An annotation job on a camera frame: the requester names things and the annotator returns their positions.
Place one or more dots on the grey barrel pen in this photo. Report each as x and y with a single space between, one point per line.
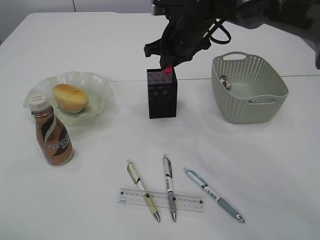
169 187

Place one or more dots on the pale green wavy plate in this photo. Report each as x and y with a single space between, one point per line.
94 85

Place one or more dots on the blue grip pen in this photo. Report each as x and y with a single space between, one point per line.
214 195

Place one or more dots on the clear plastic ruler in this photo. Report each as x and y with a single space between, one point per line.
160 199

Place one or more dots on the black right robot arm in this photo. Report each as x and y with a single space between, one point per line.
297 17

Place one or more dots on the brown coffee bottle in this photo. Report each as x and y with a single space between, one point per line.
51 134

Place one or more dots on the cream barrel pen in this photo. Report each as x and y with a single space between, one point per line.
145 193

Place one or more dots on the black mesh pen holder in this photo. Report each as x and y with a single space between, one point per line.
162 92

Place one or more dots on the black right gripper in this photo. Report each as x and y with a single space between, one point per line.
188 23

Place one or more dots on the pale green woven basket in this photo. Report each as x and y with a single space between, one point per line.
252 78

